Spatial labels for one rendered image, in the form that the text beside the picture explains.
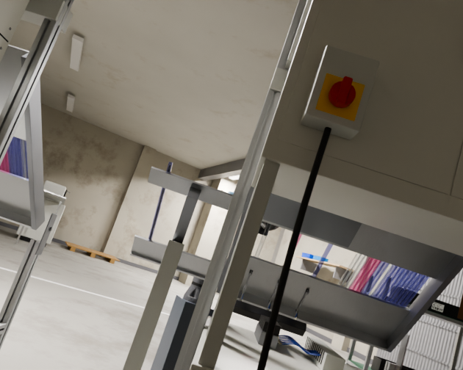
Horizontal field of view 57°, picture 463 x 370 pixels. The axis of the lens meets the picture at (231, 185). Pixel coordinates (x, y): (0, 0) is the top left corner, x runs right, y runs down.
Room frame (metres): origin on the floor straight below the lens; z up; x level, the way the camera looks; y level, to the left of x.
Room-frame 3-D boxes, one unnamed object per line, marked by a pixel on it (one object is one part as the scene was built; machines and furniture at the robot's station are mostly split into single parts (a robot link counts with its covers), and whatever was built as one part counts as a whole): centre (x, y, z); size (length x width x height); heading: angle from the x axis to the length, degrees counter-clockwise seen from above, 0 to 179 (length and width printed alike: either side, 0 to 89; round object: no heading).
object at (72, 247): (9.49, 2.42, 0.05); 1.16 x 0.81 x 0.11; 110
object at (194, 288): (2.30, -0.02, 0.60); 0.15 x 0.15 x 0.10
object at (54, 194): (8.26, 3.21, 0.58); 2.57 x 0.61 x 1.16; 20
